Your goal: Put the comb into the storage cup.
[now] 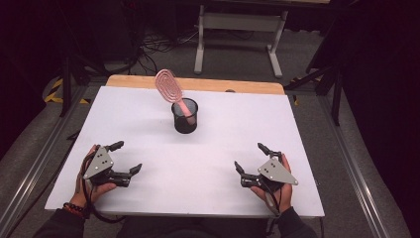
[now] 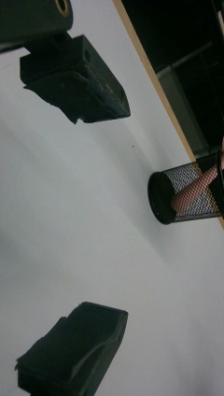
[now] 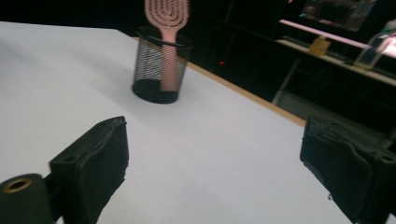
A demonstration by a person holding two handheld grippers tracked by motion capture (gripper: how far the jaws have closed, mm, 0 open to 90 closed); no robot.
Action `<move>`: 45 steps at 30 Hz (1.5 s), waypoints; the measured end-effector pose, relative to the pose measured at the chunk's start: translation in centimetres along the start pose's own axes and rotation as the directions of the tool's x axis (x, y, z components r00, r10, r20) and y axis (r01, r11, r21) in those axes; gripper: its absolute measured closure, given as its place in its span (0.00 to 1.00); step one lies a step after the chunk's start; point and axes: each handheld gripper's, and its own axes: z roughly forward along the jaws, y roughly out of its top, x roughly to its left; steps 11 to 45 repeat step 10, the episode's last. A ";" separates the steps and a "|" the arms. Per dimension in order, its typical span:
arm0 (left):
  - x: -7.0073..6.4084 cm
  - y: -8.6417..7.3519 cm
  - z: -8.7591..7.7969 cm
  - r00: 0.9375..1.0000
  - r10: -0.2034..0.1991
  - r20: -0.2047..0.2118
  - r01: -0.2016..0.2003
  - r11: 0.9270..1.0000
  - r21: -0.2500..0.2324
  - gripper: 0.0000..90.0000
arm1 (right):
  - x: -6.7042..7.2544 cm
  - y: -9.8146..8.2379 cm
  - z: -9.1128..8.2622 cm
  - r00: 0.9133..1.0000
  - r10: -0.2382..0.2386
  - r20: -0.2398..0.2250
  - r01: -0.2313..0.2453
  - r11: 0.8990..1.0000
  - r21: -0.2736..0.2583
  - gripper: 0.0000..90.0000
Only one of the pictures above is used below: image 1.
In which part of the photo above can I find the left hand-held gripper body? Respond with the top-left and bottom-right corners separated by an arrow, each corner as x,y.
82,145 -> 133,188

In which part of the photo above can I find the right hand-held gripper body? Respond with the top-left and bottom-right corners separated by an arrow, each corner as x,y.
240,157 -> 299,193

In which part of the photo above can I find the black mesh pen holder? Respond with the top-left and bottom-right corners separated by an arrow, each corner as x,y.
170,97 -> 200,135

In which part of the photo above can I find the pink hairbrush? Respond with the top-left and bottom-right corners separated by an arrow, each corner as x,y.
154,68 -> 196,127

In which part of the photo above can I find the person's right hand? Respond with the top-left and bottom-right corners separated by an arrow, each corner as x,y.
250,153 -> 294,214

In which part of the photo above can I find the person's left hand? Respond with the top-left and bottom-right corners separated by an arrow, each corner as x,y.
69,144 -> 118,209

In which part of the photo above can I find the yellow black hazard tape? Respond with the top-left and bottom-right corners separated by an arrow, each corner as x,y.
289,76 -> 324,107
44,77 -> 92,105

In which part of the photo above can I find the person's dark lap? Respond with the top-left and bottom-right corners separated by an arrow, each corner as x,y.
116,216 -> 269,238

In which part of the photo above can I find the wooden table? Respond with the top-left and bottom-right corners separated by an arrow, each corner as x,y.
105,74 -> 286,96

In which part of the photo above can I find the black metal stand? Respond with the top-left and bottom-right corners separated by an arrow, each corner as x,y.
58,54 -> 112,119
283,62 -> 345,127

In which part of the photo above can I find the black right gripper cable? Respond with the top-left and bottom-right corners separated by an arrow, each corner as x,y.
263,179 -> 285,237

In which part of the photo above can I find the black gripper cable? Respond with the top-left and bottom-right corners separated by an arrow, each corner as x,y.
80,155 -> 127,225
263,179 -> 285,237

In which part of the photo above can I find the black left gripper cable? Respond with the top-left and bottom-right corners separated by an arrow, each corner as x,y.
80,155 -> 127,225

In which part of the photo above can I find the beaded bracelet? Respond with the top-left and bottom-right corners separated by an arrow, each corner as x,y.
61,201 -> 87,219

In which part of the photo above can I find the aluminium floor rail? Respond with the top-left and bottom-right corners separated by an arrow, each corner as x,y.
317,95 -> 392,238
0,84 -> 89,234

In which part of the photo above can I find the bundle of black floor cables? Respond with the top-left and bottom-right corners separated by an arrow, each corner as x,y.
130,28 -> 201,77

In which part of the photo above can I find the grey metal table frame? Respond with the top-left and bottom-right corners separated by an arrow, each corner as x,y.
193,0 -> 289,79

